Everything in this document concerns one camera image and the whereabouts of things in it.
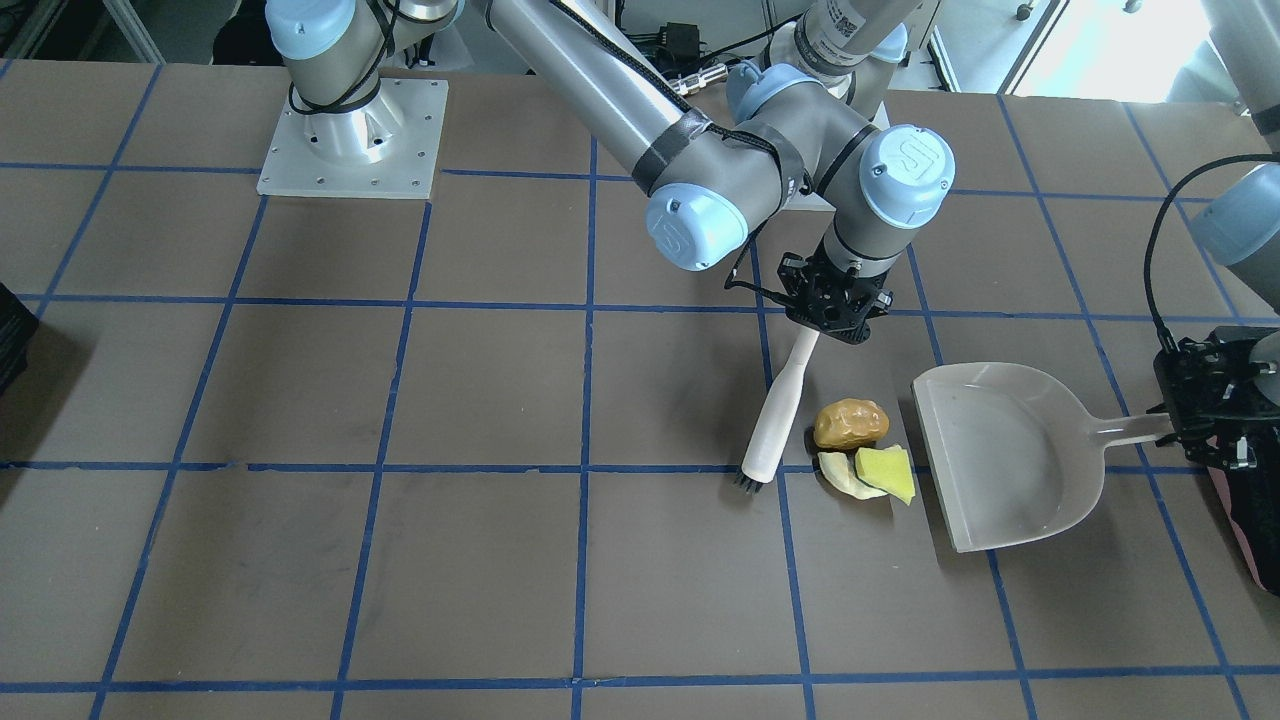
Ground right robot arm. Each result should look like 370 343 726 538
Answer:
259 1 955 345

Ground white plastic dustpan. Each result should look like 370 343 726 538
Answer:
911 363 1172 553

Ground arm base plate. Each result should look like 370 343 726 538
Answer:
783 100 890 211
256 78 449 200

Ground black-lined trash bin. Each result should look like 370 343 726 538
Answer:
1 284 40 395
1210 374 1279 594

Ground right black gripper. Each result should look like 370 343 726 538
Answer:
778 250 893 345

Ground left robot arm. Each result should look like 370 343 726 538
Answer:
1143 1 1279 477

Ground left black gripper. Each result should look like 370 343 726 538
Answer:
1153 325 1279 471

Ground yellow sponge piece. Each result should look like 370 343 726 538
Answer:
852 445 916 505

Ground pale peel scrap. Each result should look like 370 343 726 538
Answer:
817 451 888 501

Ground brown potato-like trash piece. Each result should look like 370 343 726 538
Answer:
813 398 891 451

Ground white hand brush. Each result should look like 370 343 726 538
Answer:
735 327 819 495

